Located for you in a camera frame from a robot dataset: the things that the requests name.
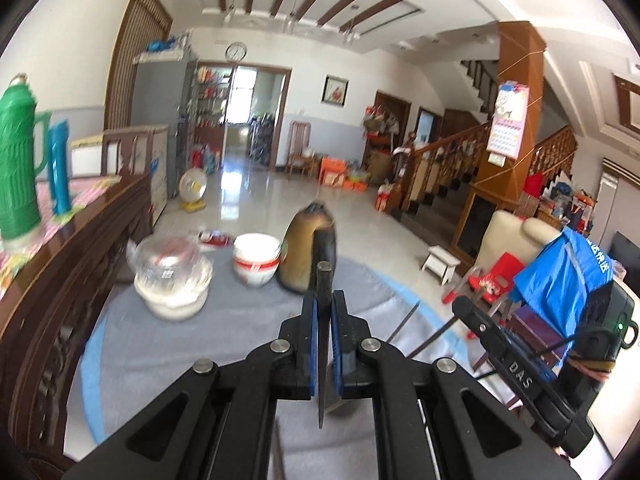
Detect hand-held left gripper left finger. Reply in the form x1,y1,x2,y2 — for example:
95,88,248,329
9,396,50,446
62,291,319,480

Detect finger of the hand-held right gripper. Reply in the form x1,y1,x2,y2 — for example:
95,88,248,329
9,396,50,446
451,295,502,343

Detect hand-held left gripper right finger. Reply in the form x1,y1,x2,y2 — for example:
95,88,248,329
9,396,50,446
330,289,583,480

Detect dark chopstick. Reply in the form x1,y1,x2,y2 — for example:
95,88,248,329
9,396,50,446
408,315,459,360
387,304,422,346

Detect black handled knife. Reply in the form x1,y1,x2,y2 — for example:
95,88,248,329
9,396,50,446
315,261,336,429

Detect brown and black utensil holder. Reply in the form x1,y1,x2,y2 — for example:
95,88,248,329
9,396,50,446
276,200,340,295

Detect red plastic chair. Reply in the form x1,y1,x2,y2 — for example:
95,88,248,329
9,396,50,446
442,252,527,312

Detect purple box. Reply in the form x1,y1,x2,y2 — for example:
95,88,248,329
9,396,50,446
504,305,572,362

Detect white step stool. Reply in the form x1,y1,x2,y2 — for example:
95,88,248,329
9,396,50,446
420,245,461,286

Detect grey table cloth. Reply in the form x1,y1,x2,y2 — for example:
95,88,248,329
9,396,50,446
82,247,473,461

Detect blue table cover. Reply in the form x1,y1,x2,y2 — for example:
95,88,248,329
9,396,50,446
79,255,476,443

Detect cream armchair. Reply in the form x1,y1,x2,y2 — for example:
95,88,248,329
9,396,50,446
472,209,567,282

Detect white red-striped bowl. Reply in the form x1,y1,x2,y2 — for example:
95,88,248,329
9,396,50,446
232,233,282,267
234,259,280,289

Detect blue cloth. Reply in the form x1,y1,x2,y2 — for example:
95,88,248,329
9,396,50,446
513,226,619,367

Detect black power box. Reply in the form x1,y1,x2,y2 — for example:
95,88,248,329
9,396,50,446
564,279,640,443

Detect red white packet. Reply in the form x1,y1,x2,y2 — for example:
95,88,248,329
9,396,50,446
197,229,234,249

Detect plain white bowl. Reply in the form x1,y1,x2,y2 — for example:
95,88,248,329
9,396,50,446
135,280,211,322

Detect wooden staircase railing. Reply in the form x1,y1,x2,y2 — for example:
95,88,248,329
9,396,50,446
399,122,494,217

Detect clear glass bowl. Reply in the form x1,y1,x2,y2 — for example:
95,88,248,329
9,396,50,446
133,234,214,302

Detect orange boxes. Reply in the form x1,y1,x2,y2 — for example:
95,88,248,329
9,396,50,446
318,155,349,188

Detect small floor fan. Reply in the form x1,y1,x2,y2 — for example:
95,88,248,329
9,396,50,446
178,167,210,213

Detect wooden chair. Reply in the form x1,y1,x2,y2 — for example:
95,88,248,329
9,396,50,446
285,120,312,176

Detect shelf of goods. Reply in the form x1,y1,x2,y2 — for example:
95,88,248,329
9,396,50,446
192,62,234,172

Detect carved dark wooden bench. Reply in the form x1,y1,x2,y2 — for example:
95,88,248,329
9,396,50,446
0,174,157,467

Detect wooden pillar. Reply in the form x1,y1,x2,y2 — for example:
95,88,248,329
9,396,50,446
449,20,546,267

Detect floral table cloth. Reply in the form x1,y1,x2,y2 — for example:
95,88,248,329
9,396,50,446
0,174,122,283

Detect grey refrigerator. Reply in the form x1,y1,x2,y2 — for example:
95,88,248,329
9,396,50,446
130,51,199,202

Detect blue thermos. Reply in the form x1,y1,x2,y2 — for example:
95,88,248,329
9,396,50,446
47,118,74,217

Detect green thermos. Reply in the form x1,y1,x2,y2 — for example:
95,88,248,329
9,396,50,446
0,73,54,254

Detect black cable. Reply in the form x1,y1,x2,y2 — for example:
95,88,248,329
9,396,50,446
472,325,608,381

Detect wall calendar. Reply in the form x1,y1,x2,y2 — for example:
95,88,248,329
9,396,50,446
485,81,530,162

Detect framed wall picture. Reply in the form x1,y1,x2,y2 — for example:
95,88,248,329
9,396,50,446
322,74,350,107

